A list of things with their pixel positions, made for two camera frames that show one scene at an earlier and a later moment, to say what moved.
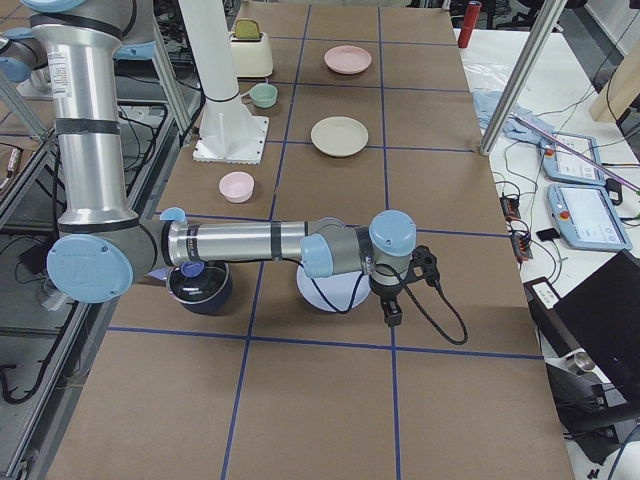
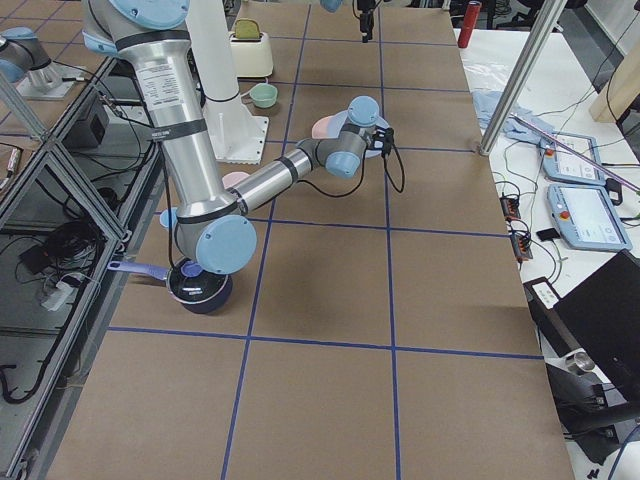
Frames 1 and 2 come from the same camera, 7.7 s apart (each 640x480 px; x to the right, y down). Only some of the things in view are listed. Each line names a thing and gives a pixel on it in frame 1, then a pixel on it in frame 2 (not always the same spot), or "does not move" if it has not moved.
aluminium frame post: [546, 21] does not move
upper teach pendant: [562, 166] does not move
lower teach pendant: [587, 218] does not move
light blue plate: [335, 293] to [338, 121]
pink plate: [348, 59] to [319, 129]
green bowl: [264, 95] does not move
